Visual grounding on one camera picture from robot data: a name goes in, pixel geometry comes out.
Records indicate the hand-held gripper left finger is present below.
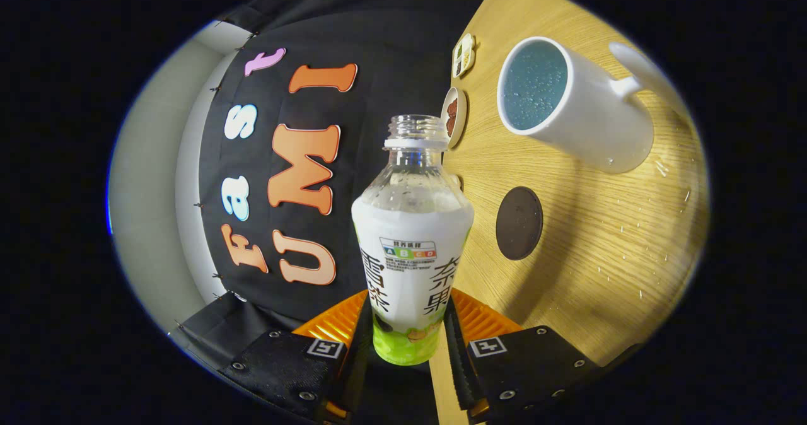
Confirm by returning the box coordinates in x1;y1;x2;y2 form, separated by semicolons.
218;289;374;425

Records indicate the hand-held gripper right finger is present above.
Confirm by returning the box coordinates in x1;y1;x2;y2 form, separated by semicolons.
443;288;603;424

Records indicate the clear juice bottle white label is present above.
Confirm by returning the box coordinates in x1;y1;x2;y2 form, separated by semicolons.
351;115;475;366

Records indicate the dark round coaster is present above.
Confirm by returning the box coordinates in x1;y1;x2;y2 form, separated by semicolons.
496;187;544;261

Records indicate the white cup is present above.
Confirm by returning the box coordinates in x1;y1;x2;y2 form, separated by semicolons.
497;36;685;174

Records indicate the wooden table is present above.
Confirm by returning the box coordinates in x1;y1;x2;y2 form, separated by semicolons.
429;0;710;425

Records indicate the round white plate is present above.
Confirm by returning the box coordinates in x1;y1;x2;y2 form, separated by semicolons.
440;87;468;149

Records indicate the white divided condiment dish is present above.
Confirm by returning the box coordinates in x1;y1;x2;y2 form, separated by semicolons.
452;33;477;79

